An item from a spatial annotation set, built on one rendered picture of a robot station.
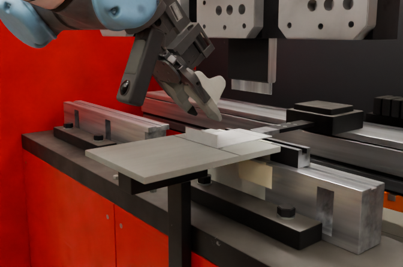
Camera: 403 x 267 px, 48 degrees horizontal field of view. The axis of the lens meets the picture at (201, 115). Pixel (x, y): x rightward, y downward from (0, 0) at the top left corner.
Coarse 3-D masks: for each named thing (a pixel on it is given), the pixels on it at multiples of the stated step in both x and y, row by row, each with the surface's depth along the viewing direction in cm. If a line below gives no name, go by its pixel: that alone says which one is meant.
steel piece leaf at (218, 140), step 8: (192, 128) 78; (192, 136) 79; (200, 136) 77; (208, 136) 75; (216, 136) 73; (224, 136) 81; (232, 136) 81; (240, 136) 81; (248, 136) 81; (256, 136) 81; (208, 144) 75; (216, 144) 74; (224, 144) 76; (232, 144) 76
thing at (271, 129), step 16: (288, 112) 98; (304, 112) 94; (320, 112) 92; (336, 112) 92; (352, 112) 94; (256, 128) 86; (272, 128) 86; (288, 128) 88; (304, 128) 95; (320, 128) 92; (336, 128) 90; (352, 128) 94
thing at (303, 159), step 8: (280, 144) 76; (288, 144) 77; (296, 144) 76; (280, 152) 76; (288, 152) 74; (296, 152) 73; (304, 152) 74; (272, 160) 77; (280, 160) 76; (288, 160) 74; (296, 160) 73; (304, 160) 74
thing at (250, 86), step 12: (228, 48) 83; (240, 48) 81; (252, 48) 79; (264, 48) 76; (228, 60) 84; (240, 60) 81; (252, 60) 79; (264, 60) 77; (228, 72) 84; (240, 72) 82; (252, 72) 79; (264, 72) 77; (240, 84) 83; (252, 84) 81; (264, 84) 79
